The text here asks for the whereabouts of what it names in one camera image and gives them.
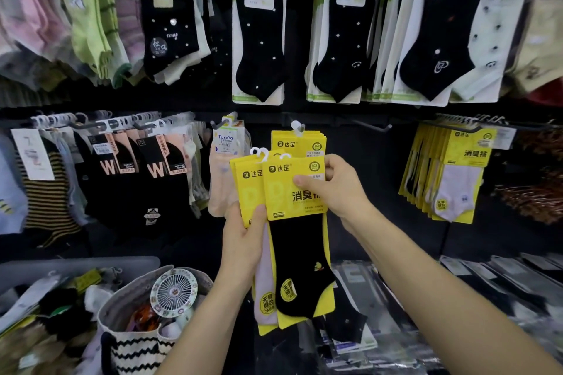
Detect person's right hand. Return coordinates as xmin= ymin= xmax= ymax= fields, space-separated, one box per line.
xmin=292 ymin=154 xmax=375 ymax=235

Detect person's left hand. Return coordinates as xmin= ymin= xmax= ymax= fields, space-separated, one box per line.
xmin=218 ymin=204 xmax=269 ymax=288

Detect yellow packet lilac sock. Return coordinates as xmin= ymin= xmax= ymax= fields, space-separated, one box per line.
xmin=239 ymin=146 xmax=282 ymax=337

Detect yellow packet black sock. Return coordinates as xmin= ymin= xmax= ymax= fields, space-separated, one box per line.
xmin=262 ymin=152 xmax=338 ymax=330

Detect yellow packet cream sock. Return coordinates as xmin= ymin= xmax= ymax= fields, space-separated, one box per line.
xmin=269 ymin=120 xmax=328 ymax=159

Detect person's left forearm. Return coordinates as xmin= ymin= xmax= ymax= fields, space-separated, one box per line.
xmin=156 ymin=269 xmax=260 ymax=375

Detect person's right forearm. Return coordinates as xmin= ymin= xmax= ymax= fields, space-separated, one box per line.
xmin=342 ymin=207 xmax=563 ymax=375

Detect row black socks peach cuffs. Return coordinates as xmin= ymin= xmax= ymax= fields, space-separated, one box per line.
xmin=30 ymin=111 xmax=208 ymax=230

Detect row black socks white cards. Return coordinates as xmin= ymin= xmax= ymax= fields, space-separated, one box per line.
xmin=306 ymin=0 xmax=493 ymax=107

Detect row of clear bagged socks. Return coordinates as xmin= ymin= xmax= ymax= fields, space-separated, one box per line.
xmin=307 ymin=251 xmax=563 ymax=375

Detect bunch of striped socks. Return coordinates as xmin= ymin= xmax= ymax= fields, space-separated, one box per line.
xmin=0 ymin=124 xmax=84 ymax=248

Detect black dotted tall socks bunch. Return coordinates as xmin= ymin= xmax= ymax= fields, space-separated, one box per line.
xmin=140 ymin=0 xmax=214 ymax=86

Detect row of pastel hanging socks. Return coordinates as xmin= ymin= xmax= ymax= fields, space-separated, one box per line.
xmin=0 ymin=0 xmax=146 ymax=90

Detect white handheld fan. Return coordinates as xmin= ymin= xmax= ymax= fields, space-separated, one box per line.
xmin=149 ymin=268 xmax=199 ymax=319

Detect bunch of pastel sock packs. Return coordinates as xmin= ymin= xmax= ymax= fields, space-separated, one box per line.
xmin=207 ymin=115 xmax=252 ymax=218

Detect hanging bunch yellow sock packets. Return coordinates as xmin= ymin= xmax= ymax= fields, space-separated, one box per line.
xmin=398 ymin=122 xmax=498 ymax=225

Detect black white zigzag tote bag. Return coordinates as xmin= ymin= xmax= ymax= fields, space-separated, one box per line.
xmin=97 ymin=265 xmax=214 ymax=375

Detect black dotted sock white card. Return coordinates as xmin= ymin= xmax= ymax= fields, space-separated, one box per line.
xmin=232 ymin=0 xmax=290 ymax=106

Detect clear price tag holder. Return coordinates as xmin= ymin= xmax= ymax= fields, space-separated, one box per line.
xmin=479 ymin=124 xmax=518 ymax=151

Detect white plastic bin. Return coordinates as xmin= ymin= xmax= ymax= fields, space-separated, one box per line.
xmin=0 ymin=255 xmax=161 ymax=375

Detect heap of copper hangers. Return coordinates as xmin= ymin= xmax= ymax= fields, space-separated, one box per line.
xmin=494 ymin=124 xmax=563 ymax=225

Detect cream dotted sock pack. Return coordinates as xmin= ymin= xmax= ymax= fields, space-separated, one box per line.
xmin=450 ymin=0 xmax=540 ymax=103

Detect beige sock pack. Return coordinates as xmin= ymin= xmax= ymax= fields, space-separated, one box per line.
xmin=506 ymin=0 xmax=563 ymax=94

